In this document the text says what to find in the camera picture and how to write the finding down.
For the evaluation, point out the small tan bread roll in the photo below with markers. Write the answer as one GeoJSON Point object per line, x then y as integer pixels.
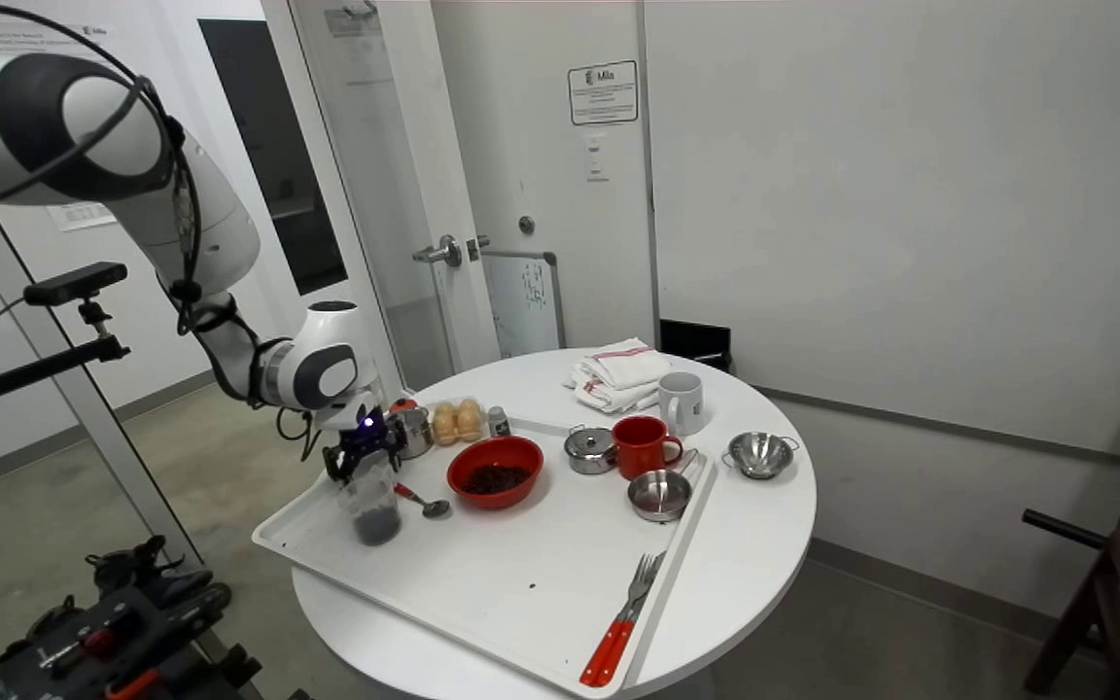
{"type": "Point", "coordinates": [446, 421]}
{"type": "Point", "coordinates": [471, 418]}

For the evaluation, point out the small glass shaker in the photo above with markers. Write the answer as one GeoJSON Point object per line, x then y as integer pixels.
{"type": "Point", "coordinates": [501, 421]}

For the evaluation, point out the black box by wall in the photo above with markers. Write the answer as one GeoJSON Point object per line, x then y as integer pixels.
{"type": "Point", "coordinates": [699, 344]}

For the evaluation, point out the aluminium frame pole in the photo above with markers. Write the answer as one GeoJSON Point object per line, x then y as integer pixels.
{"type": "Point", "coordinates": [81, 404]}

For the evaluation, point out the white door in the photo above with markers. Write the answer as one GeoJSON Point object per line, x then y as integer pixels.
{"type": "Point", "coordinates": [418, 157]}

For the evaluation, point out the small steel bowl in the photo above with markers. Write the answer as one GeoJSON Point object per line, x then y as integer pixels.
{"type": "Point", "coordinates": [762, 458]}
{"type": "Point", "coordinates": [587, 453]}
{"type": "Point", "coordinates": [660, 497]}

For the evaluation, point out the round orange bell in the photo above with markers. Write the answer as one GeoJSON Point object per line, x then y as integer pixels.
{"type": "Point", "coordinates": [403, 408]}

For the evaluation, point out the white plastic tray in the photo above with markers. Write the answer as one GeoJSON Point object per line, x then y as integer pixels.
{"type": "Point", "coordinates": [523, 585]}

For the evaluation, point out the steel pot with lid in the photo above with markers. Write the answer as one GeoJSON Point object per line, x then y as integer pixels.
{"type": "Point", "coordinates": [412, 432]}

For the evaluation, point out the clear plastic measuring cup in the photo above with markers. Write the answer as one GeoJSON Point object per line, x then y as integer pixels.
{"type": "Point", "coordinates": [376, 514]}

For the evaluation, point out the white light switch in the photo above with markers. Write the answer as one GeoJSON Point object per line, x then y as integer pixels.
{"type": "Point", "coordinates": [598, 161]}

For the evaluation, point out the white wall sign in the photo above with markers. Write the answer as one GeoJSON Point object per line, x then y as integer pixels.
{"type": "Point", "coordinates": [599, 93]}

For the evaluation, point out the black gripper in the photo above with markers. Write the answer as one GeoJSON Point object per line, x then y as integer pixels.
{"type": "Point", "coordinates": [359, 439]}

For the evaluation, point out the dark brown beans pile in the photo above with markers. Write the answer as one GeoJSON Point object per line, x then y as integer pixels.
{"type": "Point", "coordinates": [501, 478]}

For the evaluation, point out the white red striped towel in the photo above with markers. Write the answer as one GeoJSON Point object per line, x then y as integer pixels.
{"type": "Point", "coordinates": [620, 376]}

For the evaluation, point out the red mug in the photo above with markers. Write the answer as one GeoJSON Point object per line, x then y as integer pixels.
{"type": "Point", "coordinates": [638, 448]}

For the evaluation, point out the orange bowl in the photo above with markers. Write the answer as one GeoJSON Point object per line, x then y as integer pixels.
{"type": "Point", "coordinates": [463, 491]}

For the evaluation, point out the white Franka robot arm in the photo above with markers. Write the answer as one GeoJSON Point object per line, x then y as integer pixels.
{"type": "Point", "coordinates": [202, 220]}

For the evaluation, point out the black camera on stand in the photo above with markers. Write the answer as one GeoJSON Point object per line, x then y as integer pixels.
{"type": "Point", "coordinates": [77, 281]}

